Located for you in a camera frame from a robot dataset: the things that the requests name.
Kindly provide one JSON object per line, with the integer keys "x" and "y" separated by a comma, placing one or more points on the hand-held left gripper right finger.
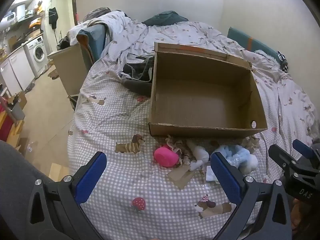
{"x": 225, "y": 180}

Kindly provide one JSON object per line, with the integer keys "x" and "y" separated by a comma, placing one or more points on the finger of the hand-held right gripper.
{"x": 281, "y": 156}
{"x": 302, "y": 148}

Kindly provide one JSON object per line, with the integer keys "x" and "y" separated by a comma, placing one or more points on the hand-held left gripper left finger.
{"x": 90, "y": 178}

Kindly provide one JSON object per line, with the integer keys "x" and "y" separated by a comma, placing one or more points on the clear plastic packet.
{"x": 211, "y": 176}

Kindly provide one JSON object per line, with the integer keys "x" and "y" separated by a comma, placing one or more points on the light blue fluffy plush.
{"x": 237, "y": 156}

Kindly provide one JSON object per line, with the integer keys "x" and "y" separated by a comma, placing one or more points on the white knotted sock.
{"x": 200, "y": 153}

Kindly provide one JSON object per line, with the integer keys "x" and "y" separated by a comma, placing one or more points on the torn cardboard scrap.
{"x": 180, "y": 177}

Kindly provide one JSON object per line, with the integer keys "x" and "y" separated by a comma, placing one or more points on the pink plush duck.
{"x": 165, "y": 157}

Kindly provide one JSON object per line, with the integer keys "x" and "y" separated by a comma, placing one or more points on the cardboard box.
{"x": 200, "y": 97}

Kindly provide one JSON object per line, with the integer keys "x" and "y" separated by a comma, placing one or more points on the person's right hand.
{"x": 301, "y": 213}

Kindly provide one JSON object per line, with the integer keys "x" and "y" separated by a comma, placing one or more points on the black white checkered cloth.
{"x": 283, "y": 60}

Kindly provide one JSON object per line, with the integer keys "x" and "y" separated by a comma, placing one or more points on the grey bin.
{"x": 18, "y": 112}

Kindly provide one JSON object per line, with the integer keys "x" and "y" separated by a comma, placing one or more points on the red bag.
{"x": 5, "y": 123}

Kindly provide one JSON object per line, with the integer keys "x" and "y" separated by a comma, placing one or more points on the dark grey cloth bundle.
{"x": 136, "y": 76}

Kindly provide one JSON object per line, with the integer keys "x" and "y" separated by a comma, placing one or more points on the beige bedside cabinet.
{"x": 68, "y": 67}

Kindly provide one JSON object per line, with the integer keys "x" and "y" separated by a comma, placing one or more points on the teal headboard cushion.
{"x": 247, "y": 41}

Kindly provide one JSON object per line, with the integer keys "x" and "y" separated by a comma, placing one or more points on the white kitchen cabinets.
{"x": 16, "y": 67}

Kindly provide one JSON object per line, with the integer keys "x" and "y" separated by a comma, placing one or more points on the teal blanket with orange edge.
{"x": 93, "y": 41}

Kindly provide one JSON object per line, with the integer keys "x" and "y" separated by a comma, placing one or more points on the white washing machine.
{"x": 37, "y": 51}

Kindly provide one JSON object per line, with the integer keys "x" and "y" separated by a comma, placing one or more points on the grey fuzzy blanket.
{"x": 97, "y": 12}

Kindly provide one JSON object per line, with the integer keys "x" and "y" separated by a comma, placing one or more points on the black hanging garment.
{"x": 53, "y": 15}

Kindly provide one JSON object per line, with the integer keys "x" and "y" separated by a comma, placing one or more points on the dark teal pillow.
{"x": 166, "y": 18}

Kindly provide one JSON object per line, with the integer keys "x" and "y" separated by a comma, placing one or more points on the white microwave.
{"x": 10, "y": 16}

